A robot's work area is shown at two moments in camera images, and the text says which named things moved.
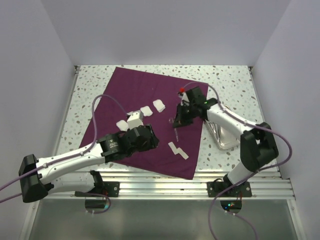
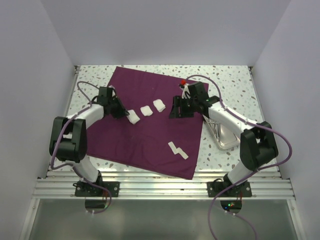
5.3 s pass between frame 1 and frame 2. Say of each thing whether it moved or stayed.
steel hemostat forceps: moved
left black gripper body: moved
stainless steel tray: stayed
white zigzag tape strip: stayed
